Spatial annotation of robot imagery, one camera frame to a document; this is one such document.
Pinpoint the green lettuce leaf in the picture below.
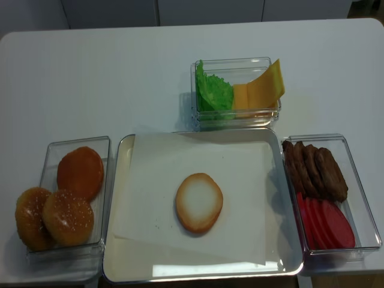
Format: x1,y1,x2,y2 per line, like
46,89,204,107
196,60,234,121

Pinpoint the clear lettuce cheese container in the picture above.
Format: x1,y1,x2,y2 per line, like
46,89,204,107
190,57,281,131

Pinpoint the flat cheese slice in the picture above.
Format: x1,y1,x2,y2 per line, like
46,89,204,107
232,84,272,118

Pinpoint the tilted cheese slice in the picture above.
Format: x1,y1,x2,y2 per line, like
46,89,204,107
247,59,285,109

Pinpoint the white paper sheet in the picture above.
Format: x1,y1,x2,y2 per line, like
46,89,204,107
113,129,277,264

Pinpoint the bottom bun on tray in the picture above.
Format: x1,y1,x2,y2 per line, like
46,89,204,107
175,173,223,234

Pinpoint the rear brown meat patty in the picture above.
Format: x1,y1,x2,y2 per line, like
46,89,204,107
282,140,305,194

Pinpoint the brown meat patty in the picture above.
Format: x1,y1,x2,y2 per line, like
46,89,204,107
314,148,348,203
293,141,319,198
282,140,305,194
303,145,326,199

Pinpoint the smooth brown bun half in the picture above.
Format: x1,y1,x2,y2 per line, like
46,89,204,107
57,146,104,202

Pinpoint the rear red tomato slice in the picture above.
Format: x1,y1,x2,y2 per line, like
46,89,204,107
296,192,316,250

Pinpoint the red tomato slice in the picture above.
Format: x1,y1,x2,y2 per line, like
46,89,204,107
305,197,327,250
311,199,336,249
320,200,355,248
296,192,316,250

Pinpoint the white metal tray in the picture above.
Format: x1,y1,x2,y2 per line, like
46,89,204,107
103,128,303,283

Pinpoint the front brown meat patty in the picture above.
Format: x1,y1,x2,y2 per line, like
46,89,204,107
314,148,348,203

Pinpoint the right sesame bun top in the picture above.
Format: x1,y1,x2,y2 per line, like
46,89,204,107
42,190,94,247

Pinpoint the sesame bun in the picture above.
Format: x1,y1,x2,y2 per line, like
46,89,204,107
42,190,94,247
14,187,55,251

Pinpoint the clear bun container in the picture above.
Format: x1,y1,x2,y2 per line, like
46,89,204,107
27,136,113,263

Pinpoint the clear patty tomato container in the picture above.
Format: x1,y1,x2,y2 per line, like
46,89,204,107
281,134,382,265

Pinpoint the front red tomato slice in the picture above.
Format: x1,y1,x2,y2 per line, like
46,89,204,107
320,200,355,248

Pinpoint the left sesame bun top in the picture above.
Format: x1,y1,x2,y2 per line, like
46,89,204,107
14,187,55,251

